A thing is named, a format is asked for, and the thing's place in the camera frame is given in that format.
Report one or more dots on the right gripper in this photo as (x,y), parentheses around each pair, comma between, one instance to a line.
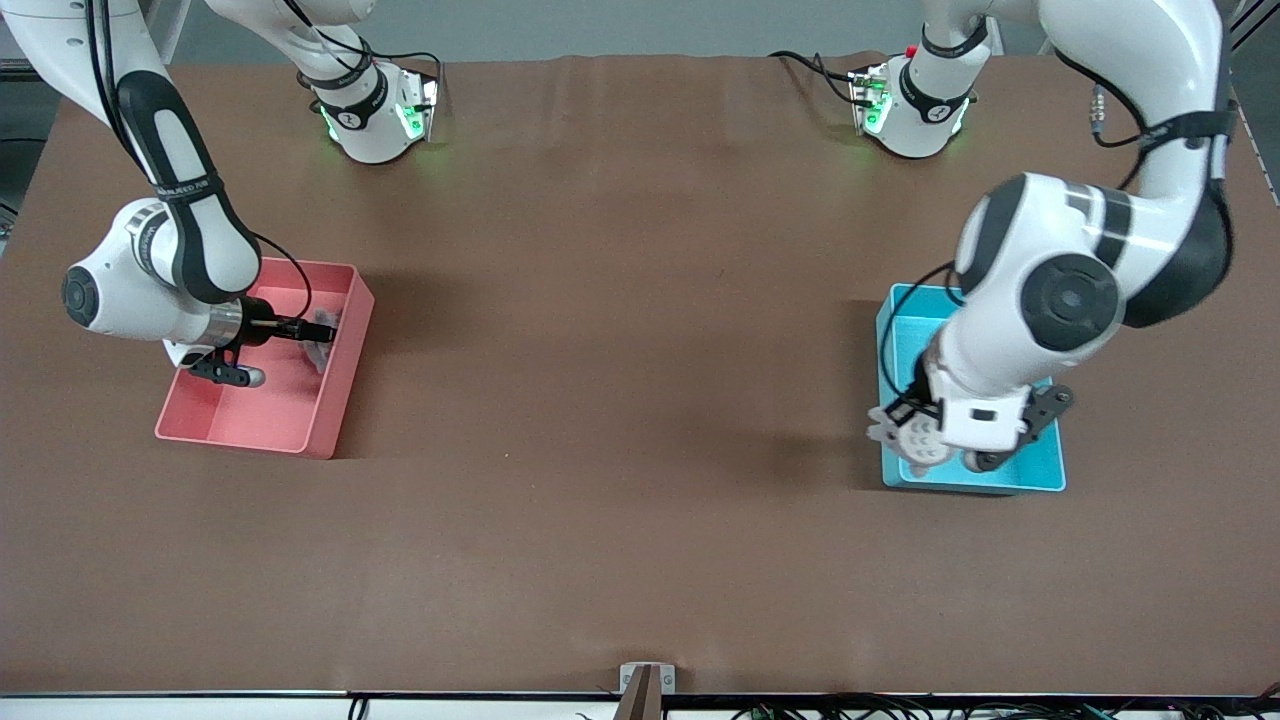
(263,326)

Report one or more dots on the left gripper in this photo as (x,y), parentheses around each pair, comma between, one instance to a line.
(922,390)

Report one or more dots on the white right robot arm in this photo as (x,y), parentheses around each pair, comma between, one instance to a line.
(120,290)

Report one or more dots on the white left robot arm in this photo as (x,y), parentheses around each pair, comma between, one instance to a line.
(1150,60)

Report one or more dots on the pink plastic box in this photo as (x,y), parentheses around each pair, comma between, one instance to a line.
(260,420)

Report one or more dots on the blue plastic box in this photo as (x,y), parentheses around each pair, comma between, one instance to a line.
(1030,470)

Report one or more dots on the brown table mat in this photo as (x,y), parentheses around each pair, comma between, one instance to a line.
(640,300)

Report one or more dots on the aluminium frame profile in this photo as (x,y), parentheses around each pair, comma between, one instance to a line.
(25,70)
(1250,20)

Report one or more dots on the silver metal bracket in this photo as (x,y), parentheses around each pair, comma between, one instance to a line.
(628,680)

